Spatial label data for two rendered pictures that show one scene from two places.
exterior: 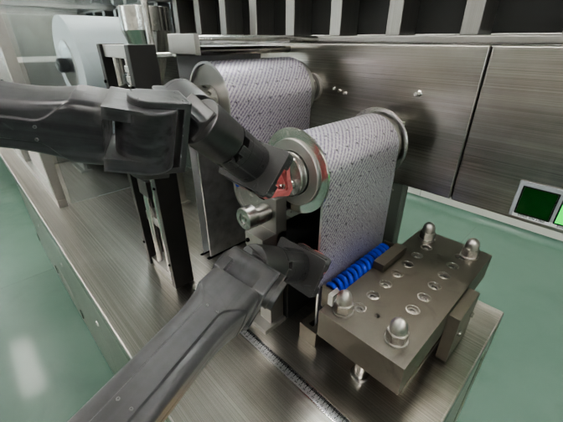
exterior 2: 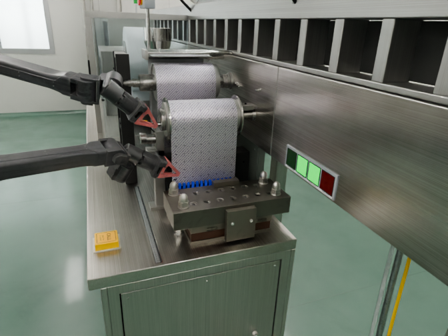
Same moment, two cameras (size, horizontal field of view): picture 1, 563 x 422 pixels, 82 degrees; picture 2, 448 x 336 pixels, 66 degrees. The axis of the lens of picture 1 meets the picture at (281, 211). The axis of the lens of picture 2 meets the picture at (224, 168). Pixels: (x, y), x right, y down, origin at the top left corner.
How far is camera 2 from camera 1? 82 cm
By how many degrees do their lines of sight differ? 22
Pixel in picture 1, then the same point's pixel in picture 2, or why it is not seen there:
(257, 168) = (129, 109)
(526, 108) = (288, 102)
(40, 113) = (55, 78)
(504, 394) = not seen: outside the picture
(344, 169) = (186, 121)
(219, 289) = (93, 145)
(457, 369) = (231, 247)
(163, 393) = (56, 155)
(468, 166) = (275, 135)
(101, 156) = (69, 93)
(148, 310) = (107, 188)
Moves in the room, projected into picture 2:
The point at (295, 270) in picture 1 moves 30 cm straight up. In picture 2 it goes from (145, 161) to (140, 64)
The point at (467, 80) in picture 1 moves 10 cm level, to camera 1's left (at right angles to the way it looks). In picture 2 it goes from (273, 85) to (244, 82)
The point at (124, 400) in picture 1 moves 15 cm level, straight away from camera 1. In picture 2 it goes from (46, 152) to (56, 135)
